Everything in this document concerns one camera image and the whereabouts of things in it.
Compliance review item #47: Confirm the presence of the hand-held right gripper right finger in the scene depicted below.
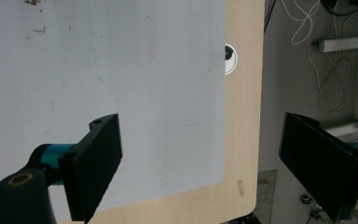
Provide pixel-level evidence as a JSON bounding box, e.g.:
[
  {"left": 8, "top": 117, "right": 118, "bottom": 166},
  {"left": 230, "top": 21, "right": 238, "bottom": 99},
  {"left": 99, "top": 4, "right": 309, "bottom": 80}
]
[{"left": 277, "top": 111, "right": 358, "bottom": 223}]

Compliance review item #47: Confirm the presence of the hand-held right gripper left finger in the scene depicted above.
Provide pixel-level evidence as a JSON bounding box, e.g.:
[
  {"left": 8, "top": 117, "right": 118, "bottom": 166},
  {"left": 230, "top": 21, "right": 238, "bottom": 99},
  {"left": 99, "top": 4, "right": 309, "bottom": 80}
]
[{"left": 58, "top": 113, "right": 124, "bottom": 223}]

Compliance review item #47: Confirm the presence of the white metal stand foot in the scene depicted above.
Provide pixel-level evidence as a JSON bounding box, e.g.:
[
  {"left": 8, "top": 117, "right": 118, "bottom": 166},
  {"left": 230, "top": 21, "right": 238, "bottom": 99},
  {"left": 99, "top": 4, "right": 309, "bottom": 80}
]
[{"left": 323, "top": 119, "right": 358, "bottom": 138}]

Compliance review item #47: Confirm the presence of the white table mat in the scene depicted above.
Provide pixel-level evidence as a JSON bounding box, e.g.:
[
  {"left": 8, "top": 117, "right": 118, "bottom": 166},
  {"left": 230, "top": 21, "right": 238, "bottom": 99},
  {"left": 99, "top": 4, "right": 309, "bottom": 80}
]
[{"left": 0, "top": 0, "right": 227, "bottom": 222}]

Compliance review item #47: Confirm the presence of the aluminium profile bar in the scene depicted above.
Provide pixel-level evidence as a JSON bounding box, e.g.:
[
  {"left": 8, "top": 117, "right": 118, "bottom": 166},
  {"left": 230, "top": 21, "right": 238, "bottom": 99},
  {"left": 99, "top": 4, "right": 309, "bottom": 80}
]
[{"left": 311, "top": 35, "right": 358, "bottom": 53}]

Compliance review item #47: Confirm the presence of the white cable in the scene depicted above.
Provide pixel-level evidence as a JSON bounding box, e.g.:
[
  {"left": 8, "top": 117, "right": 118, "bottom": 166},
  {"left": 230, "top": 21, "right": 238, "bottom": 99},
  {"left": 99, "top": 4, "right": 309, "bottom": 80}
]
[{"left": 280, "top": 0, "right": 356, "bottom": 114}]

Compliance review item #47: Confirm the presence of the white round cable grommet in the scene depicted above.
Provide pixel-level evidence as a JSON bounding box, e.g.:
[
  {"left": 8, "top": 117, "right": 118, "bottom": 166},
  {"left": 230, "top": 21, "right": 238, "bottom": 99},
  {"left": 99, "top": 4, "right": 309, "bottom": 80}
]
[{"left": 224, "top": 43, "right": 239, "bottom": 76}]

